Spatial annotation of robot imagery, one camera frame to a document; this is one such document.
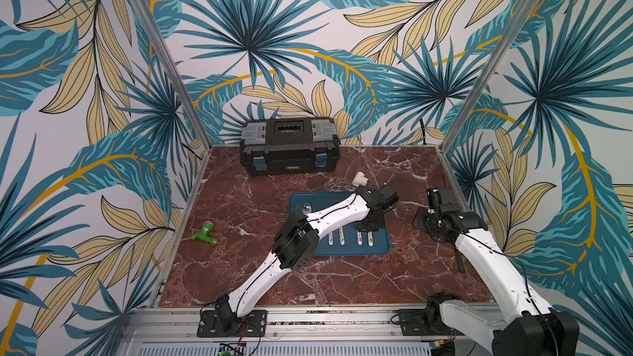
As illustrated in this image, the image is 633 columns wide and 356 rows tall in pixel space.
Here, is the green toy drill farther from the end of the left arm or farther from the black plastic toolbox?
the end of the left arm

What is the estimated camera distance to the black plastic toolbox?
979mm

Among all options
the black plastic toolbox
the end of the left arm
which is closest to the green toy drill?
the black plastic toolbox
